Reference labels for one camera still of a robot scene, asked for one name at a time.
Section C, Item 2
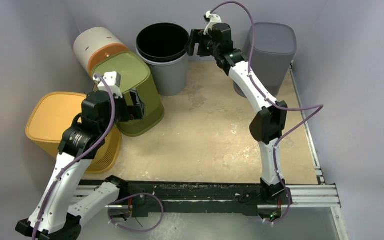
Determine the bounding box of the grey bin with black liner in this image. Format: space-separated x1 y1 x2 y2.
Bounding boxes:
135 22 190 97

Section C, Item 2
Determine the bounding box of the green mesh basket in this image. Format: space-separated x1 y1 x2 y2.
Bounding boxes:
89 51 165 137

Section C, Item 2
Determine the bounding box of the yellow mesh basket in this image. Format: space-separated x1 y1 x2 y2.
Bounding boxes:
25 92 122 174

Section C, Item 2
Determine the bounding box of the grey mesh basket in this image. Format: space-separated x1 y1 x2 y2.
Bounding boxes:
241 22 297 97

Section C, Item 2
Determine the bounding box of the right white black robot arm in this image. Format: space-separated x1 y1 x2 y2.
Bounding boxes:
185 23 288 204

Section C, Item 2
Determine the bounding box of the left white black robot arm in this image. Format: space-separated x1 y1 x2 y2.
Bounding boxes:
15 89 145 240

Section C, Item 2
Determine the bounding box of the white orange cylindrical container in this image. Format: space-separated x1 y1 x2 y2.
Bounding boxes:
73 27 129 75

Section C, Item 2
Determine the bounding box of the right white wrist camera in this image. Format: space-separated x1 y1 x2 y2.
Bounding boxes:
203 10 222 35

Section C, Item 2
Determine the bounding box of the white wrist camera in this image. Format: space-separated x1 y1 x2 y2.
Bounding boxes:
92 71 123 99
203 10 222 35

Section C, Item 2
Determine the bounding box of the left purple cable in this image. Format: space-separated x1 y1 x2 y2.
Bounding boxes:
31 73 117 240

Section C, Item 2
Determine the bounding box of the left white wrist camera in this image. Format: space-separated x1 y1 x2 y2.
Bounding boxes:
92 71 123 99

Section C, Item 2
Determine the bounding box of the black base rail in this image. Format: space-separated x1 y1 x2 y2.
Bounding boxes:
96 180 294 218

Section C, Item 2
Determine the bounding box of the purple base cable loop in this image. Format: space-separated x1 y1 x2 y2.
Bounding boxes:
107 192 164 233

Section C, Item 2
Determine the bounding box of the aluminium table frame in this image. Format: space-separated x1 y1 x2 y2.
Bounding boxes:
71 65 341 229

